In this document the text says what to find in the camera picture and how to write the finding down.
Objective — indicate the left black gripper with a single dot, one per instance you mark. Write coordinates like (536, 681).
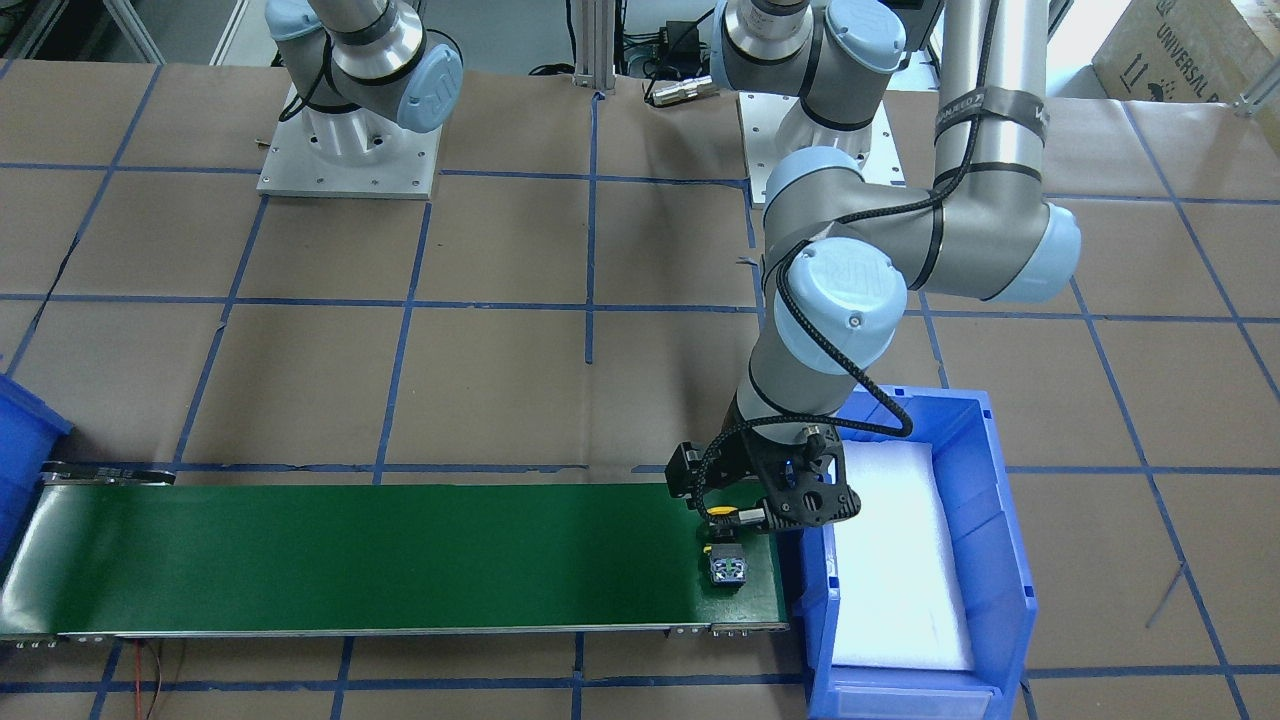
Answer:
(737, 470)

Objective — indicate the yellow push button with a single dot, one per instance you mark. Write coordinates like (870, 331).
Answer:
(727, 566)

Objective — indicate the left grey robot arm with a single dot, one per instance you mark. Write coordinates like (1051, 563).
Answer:
(842, 254)

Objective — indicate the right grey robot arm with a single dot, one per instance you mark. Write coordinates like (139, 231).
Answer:
(372, 55)

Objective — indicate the white foam pad bin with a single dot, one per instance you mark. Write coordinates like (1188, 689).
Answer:
(900, 601)

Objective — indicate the blue plastic bin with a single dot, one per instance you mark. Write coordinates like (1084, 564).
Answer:
(29, 430)
(999, 599)

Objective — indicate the black power adapter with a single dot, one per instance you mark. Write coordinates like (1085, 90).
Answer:
(679, 40)

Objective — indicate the cardboard box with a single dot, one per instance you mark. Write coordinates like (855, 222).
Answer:
(1187, 51)

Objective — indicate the green conveyor belt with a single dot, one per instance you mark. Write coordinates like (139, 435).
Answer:
(249, 561)

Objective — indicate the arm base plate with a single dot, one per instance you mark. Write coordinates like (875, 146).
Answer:
(355, 155)
(872, 150)

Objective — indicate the aluminium frame post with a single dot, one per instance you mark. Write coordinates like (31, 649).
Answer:
(595, 25)

